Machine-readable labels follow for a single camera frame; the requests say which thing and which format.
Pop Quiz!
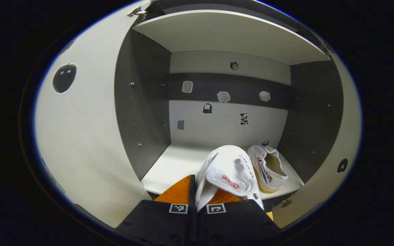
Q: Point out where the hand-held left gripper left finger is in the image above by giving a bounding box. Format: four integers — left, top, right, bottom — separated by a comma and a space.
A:
115, 174, 198, 246

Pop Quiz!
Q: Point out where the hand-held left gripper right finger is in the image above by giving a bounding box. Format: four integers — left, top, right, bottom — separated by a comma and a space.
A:
197, 189, 281, 246

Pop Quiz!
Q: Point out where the white canvas shoe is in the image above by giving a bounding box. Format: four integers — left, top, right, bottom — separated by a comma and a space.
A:
247, 145, 289, 193
195, 145, 265, 213

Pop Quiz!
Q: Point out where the white cabinet door camera sticker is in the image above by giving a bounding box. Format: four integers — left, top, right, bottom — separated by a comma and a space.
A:
34, 0, 154, 229

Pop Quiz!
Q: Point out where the white and grey shoe cabinet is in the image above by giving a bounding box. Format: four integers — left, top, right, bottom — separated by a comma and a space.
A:
114, 0, 345, 206

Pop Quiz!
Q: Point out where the white cabinet shelf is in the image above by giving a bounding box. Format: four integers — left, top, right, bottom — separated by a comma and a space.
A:
132, 9, 331, 66
140, 142, 304, 201

